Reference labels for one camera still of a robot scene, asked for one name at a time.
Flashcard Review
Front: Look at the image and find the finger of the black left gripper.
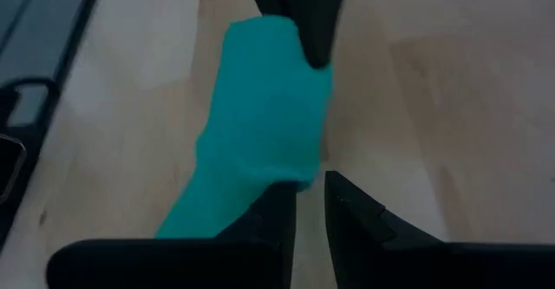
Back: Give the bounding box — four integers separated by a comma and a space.
245, 0, 350, 69

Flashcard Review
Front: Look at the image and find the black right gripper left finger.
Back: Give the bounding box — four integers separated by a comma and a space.
45, 181, 298, 289

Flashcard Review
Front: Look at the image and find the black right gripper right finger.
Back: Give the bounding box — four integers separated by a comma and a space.
323, 170, 555, 289

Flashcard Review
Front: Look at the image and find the green cohesive bandage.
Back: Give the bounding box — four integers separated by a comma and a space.
153, 14, 335, 240

